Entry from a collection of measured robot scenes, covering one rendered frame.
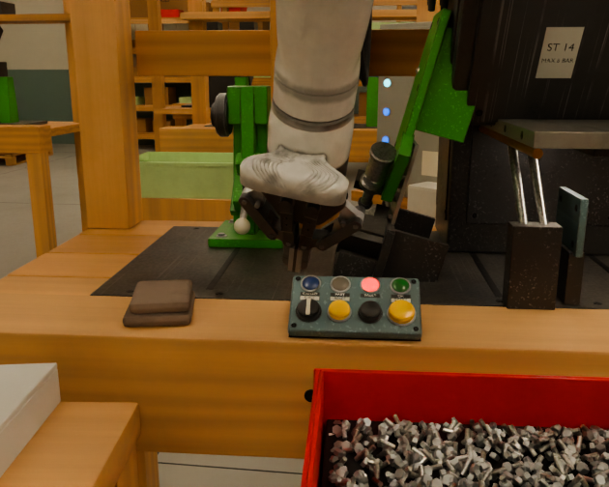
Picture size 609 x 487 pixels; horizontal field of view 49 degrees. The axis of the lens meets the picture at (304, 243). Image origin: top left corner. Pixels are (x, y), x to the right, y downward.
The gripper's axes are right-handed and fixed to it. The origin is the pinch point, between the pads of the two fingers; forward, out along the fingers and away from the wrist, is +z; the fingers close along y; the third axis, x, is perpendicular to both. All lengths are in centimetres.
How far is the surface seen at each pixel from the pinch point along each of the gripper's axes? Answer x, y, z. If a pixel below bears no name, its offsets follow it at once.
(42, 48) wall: -859, 603, 553
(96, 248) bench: -28, 41, 40
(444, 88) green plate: -33.0, -12.4, -3.2
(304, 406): 7.5, -3.9, 16.6
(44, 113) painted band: -805, 589, 645
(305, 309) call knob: 0.9, -1.8, 7.6
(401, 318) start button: -0.1, -12.4, 6.4
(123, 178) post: -46, 44, 38
